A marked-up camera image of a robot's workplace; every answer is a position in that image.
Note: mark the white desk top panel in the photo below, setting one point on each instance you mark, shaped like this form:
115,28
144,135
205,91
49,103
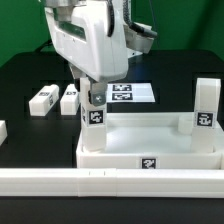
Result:
152,141

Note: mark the long white front barrier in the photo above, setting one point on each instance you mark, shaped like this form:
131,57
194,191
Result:
111,182

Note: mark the white block left edge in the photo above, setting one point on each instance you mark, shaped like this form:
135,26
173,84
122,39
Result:
3,131

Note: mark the fiducial marker sheet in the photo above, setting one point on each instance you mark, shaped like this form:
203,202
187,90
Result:
130,92

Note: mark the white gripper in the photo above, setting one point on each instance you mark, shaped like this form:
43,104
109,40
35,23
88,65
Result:
90,35

